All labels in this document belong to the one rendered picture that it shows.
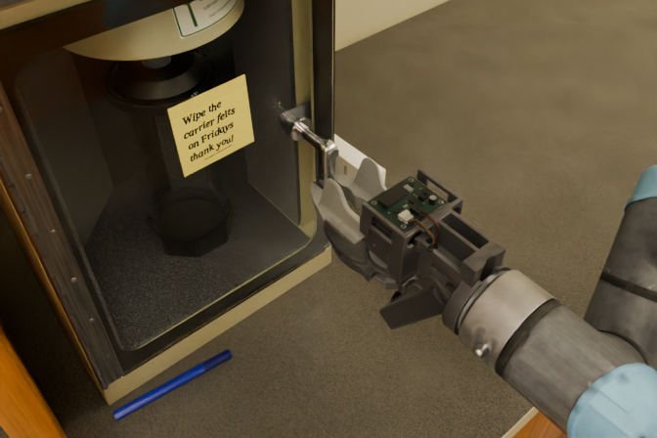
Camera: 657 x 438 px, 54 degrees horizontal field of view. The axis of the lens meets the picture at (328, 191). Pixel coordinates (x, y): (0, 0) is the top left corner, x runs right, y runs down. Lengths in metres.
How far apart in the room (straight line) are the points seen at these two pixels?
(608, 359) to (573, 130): 0.68
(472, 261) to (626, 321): 0.14
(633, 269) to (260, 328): 0.43
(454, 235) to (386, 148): 0.52
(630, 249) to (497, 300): 0.13
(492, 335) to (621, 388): 0.09
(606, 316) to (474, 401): 0.23
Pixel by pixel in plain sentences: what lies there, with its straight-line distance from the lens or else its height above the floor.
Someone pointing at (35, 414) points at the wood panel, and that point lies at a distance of 0.57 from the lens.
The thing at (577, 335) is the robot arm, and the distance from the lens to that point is 0.51.
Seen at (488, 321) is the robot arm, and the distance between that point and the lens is 0.51.
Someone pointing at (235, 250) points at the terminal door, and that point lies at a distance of 0.69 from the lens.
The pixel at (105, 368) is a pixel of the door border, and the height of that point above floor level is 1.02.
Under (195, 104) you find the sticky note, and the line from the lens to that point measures 0.55.
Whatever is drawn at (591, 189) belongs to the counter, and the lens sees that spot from 1.03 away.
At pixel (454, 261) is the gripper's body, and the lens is 0.54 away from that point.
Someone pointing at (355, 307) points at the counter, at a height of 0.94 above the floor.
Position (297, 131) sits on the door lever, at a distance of 0.64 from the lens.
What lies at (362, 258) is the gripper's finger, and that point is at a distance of 0.58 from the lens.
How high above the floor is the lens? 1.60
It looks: 44 degrees down
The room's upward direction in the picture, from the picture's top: straight up
